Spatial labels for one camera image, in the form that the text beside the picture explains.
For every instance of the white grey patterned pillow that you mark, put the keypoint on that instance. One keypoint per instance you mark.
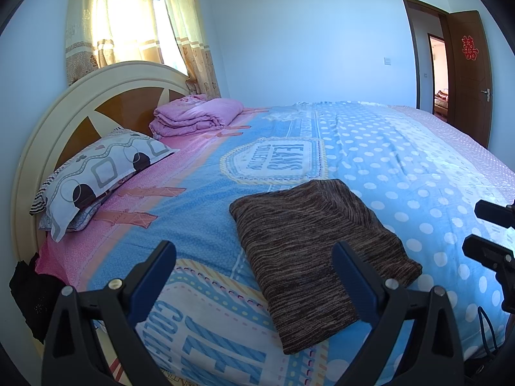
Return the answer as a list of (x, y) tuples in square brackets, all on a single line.
[(100, 169)]

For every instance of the narrow yellow curtain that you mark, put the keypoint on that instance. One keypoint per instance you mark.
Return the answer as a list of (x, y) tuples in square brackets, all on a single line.
[(189, 24)]

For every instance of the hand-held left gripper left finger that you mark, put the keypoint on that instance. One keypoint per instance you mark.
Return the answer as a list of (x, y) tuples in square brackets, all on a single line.
[(151, 285)]

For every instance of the brown knit sweater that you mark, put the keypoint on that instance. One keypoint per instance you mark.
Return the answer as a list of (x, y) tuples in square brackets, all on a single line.
[(314, 257)]

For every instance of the wide yellow curtain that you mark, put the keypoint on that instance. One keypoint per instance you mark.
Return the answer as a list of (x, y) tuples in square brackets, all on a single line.
[(112, 16)]

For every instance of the striped pillow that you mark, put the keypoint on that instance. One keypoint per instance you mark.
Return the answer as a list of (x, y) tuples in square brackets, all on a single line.
[(86, 215)]

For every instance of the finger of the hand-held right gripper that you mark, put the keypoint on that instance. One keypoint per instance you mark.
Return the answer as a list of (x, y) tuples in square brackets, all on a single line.
[(493, 212), (487, 253)]

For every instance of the folded pink quilt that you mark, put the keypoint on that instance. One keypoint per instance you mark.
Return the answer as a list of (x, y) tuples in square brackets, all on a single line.
[(197, 116)]

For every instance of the sofa in next room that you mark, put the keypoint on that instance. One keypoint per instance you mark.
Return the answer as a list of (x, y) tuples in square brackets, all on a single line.
[(441, 100)]

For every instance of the dark wooden door frame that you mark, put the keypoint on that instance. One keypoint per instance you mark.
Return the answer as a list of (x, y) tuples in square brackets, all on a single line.
[(414, 48)]

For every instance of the cream and wood headboard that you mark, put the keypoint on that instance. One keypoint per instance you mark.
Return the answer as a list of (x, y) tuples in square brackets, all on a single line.
[(80, 88)]

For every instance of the brown wooden door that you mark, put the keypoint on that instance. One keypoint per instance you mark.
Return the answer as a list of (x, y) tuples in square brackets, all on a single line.
[(470, 96)]

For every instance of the black cloth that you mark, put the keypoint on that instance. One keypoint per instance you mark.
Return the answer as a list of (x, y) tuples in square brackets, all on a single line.
[(36, 297)]

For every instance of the printed blue pink bed sheet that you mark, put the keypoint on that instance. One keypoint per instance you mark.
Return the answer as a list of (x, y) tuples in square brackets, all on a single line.
[(209, 217)]

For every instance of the window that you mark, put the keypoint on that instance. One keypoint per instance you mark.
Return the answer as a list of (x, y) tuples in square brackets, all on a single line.
[(163, 28)]

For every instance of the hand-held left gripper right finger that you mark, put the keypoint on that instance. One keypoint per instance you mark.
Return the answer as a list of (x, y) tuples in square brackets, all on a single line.
[(356, 285)]

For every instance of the red paper door decoration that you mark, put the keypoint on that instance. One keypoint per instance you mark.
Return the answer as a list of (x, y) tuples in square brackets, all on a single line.
[(470, 47)]

